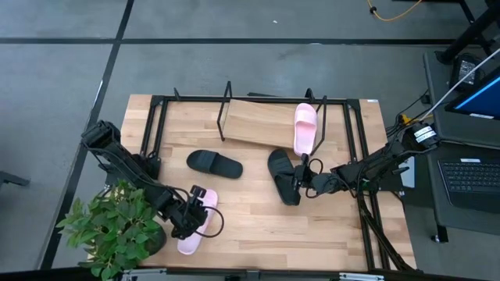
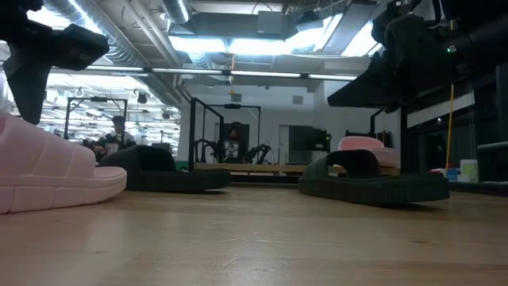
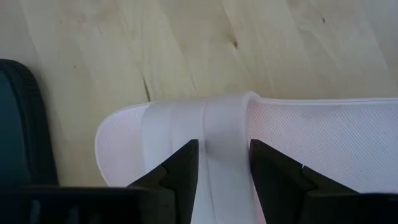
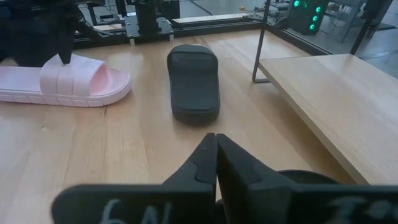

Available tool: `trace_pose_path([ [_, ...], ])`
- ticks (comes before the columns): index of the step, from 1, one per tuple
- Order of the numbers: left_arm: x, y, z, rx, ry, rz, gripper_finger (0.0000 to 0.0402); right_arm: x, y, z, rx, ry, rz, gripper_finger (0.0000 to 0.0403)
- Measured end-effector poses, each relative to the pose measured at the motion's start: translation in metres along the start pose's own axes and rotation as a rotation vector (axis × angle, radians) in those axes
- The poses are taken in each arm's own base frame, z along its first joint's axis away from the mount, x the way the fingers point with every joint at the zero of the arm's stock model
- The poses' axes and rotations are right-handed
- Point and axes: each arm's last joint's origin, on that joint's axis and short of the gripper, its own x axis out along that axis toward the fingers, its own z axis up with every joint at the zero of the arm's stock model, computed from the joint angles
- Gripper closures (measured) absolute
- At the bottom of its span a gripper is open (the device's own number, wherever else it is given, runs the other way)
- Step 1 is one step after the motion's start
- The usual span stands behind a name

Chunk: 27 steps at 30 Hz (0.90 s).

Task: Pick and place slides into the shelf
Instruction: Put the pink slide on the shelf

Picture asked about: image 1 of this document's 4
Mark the pink slide sandal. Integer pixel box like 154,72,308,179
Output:
177,189,219,256
292,102,319,157

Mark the black slide sandal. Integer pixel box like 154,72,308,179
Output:
267,148,302,207
186,149,244,180

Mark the green potted plant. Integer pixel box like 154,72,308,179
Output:
56,177,168,281

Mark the white sheet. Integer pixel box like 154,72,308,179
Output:
398,155,416,189

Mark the laptop computer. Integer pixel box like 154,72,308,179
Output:
423,49,500,244

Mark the black laptop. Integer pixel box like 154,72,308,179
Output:
436,157,500,215

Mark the black furniture foot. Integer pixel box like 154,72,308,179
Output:
0,170,31,187

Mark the black power adapter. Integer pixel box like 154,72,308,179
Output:
448,53,486,93

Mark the computer monitor with blue screen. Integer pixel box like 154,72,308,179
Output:
445,66,500,120

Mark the black stand leg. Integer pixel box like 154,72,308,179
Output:
435,0,500,63

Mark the wooden shelf with black frame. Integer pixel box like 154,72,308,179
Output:
216,80,327,156

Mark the black aluminium rail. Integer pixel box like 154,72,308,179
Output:
0,266,500,281

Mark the black metal table frame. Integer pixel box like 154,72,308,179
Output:
141,87,417,272

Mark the yellow cable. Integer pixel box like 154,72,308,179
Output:
366,0,423,23

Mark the white cable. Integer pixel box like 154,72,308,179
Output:
420,46,500,122

